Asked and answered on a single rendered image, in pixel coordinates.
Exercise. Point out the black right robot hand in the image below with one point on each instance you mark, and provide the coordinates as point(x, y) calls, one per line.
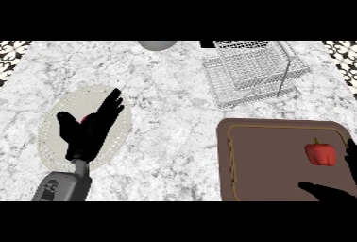
point(332, 193)

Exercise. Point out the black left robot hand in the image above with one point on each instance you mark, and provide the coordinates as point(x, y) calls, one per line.
point(94, 126)

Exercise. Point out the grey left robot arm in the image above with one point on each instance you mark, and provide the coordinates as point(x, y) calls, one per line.
point(62, 186)

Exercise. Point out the red bell pepper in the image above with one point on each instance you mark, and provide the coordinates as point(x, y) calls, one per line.
point(320, 153)

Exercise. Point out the brown tray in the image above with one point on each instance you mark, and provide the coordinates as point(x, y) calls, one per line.
point(279, 160)

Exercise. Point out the small red object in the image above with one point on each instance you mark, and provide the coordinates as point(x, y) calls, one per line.
point(84, 119)

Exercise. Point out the grey round bowl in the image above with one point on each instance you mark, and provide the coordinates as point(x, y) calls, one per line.
point(156, 45)

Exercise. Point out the black square object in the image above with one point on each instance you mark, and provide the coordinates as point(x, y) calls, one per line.
point(206, 44)

